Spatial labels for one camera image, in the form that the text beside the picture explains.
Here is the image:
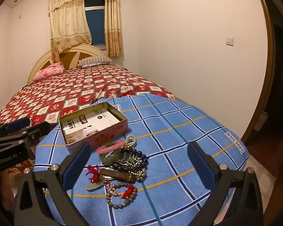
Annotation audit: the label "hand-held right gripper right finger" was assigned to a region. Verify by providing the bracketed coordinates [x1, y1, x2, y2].
[187, 142, 265, 226]

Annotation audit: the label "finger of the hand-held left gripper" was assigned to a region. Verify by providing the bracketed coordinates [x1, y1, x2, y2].
[19, 122, 50, 146]
[0, 117, 31, 140]

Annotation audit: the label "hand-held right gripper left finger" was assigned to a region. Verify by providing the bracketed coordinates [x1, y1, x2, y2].
[13, 143, 92, 226]

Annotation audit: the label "red cord stone pendant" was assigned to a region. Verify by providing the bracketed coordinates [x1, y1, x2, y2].
[85, 165, 104, 191]

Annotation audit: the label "green jade bracelet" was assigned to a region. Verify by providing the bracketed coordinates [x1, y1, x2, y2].
[99, 141, 128, 164]

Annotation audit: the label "pink tin box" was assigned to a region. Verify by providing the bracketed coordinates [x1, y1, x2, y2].
[58, 102, 129, 154]

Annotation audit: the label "pink bangle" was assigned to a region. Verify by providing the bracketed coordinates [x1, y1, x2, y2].
[96, 140, 125, 154]

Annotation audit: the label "bed with red patterned sheet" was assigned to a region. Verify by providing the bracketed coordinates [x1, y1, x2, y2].
[0, 63, 180, 193]

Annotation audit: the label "blue plaid cloth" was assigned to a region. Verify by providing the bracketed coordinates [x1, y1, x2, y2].
[34, 94, 249, 226]

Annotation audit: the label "pink floral pillow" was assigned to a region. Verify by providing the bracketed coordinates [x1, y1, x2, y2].
[34, 62, 65, 81]

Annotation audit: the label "cream wooden headboard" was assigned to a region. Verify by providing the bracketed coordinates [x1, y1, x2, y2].
[27, 44, 114, 86]

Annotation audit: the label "striped pillow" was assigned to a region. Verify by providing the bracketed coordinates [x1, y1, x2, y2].
[78, 56, 114, 67]

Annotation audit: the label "wide beige floral curtain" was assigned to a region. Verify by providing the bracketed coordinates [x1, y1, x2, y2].
[48, 0, 92, 63]

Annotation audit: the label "window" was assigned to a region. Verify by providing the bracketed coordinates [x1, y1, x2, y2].
[84, 0, 108, 50]

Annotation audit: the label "narrow beige floral curtain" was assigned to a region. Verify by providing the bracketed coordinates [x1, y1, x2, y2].
[104, 0, 123, 57]

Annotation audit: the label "purple bead bracelet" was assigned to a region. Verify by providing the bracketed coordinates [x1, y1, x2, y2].
[105, 182, 123, 199]

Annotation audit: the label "dark blue bead bracelet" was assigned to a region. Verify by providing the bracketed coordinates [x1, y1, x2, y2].
[119, 147, 149, 172]

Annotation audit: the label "pearl bracelet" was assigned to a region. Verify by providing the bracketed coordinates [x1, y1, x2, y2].
[125, 134, 137, 147]

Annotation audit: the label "grey bead bracelet red tassel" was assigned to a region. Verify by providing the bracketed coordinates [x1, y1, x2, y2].
[106, 184, 138, 208]

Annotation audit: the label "silver bead bracelet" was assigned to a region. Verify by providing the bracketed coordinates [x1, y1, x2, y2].
[126, 154, 147, 182]

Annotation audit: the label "wooden door frame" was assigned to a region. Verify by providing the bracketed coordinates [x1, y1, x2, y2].
[241, 0, 283, 146]

